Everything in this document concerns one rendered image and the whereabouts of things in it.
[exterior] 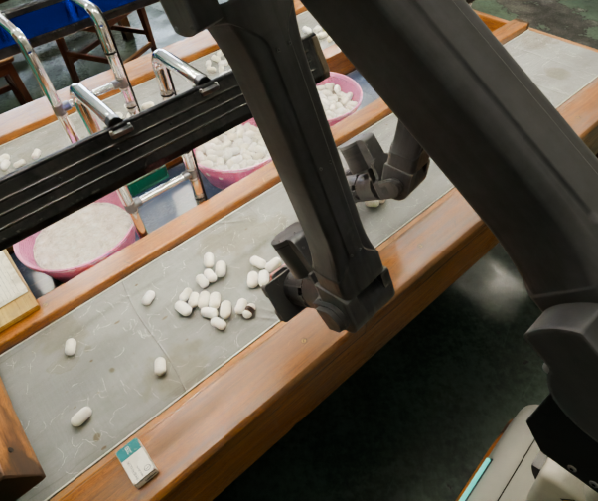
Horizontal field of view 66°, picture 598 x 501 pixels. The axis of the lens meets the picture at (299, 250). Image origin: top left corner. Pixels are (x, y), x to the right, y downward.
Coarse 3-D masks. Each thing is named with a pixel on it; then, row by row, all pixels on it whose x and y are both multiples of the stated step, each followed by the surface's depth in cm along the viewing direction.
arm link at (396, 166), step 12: (396, 132) 76; (408, 132) 75; (396, 144) 77; (408, 144) 76; (396, 156) 78; (408, 156) 77; (420, 156) 77; (384, 168) 81; (396, 168) 79; (408, 168) 78; (420, 168) 80; (408, 180) 79; (420, 180) 83; (408, 192) 80
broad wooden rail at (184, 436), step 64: (576, 128) 113; (448, 192) 104; (384, 256) 91; (448, 256) 93; (320, 320) 82; (384, 320) 89; (256, 384) 75; (320, 384) 84; (192, 448) 69; (256, 448) 81
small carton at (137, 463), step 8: (136, 440) 68; (120, 448) 68; (128, 448) 68; (136, 448) 68; (144, 448) 69; (120, 456) 67; (128, 456) 67; (136, 456) 67; (144, 456) 67; (128, 464) 66; (136, 464) 66; (144, 464) 66; (152, 464) 66; (128, 472) 65; (136, 472) 65; (144, 472) 65; (152, 472) 66; (136, 480) 65; (144, 480) 66
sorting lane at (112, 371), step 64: (576, 64) 137; (384, 128) 122; (192, 256) 97; (64, 320) 89; (128, 320) 88; (192, 320) 87; (256, 320) 86; (64, 384) 80; (128, 384) 79; (192, 384) 78; (64, 448) 73
